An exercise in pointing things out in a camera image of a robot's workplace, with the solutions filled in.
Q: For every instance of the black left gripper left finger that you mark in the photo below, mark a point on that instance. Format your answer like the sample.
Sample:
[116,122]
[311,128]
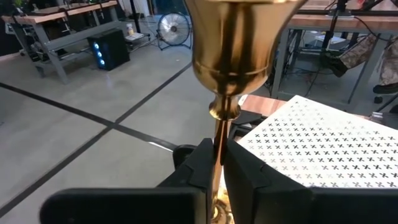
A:
[174,205]

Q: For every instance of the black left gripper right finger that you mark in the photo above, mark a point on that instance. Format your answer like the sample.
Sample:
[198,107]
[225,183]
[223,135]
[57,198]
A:
[280,202]

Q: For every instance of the medium gold candlestick holder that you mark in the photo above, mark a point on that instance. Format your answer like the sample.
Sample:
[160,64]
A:
[233,46]

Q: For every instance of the white perforated riser stand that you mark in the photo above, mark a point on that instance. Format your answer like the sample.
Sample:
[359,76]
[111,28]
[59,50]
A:
[326,140]

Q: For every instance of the black computer tower blue lights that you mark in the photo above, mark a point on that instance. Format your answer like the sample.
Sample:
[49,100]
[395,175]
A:
[115,49]

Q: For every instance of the person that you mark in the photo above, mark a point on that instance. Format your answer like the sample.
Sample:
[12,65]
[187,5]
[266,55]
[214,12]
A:
[357,54]

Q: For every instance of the black floor fan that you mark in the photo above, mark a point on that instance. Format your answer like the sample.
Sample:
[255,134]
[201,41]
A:
[173,29]

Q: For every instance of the white plastic jar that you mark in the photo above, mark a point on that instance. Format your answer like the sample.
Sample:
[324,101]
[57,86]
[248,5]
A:
[129,29]

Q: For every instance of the grey workbench wooden top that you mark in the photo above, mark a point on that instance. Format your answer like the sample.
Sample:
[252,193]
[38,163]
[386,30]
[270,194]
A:
[311,23]
[77,38]

